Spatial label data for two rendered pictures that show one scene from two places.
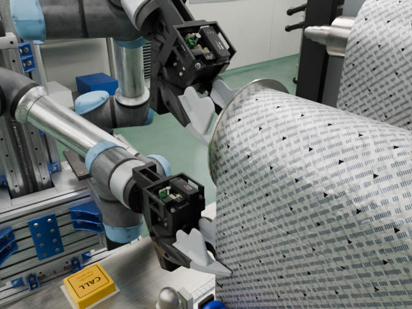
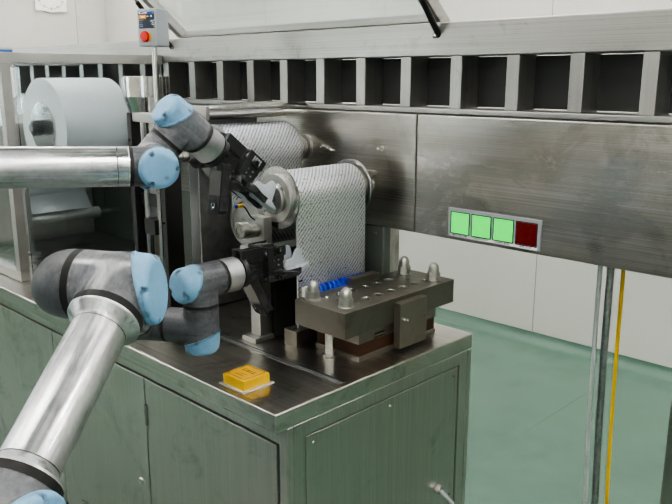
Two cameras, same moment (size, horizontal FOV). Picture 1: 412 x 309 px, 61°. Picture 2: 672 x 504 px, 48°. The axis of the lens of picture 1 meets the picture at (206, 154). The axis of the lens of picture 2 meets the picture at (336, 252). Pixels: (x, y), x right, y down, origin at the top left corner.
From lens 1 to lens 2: 1.75 m
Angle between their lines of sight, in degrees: 88
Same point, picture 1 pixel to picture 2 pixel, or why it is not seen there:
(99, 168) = (212, 276)
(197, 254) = (299, 263)
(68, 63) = not seen: outside the picture
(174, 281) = (239, 356)
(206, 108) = (272, 186)
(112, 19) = not seen: hidden behind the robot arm
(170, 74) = (246, 178)
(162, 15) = (230, 147)
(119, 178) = (236, 266)
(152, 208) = (276, 256)
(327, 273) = (342, 216)
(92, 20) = not seen: hidden behind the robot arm
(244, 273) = (313, 254)
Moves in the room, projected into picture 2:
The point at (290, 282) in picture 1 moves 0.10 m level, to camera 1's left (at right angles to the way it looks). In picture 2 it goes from (332, 235) to (335, 244)
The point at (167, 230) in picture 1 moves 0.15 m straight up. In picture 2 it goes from (278, 269) to (277, 204)
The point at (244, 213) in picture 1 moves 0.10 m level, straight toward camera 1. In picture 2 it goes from (311, 220) to (353, 220)
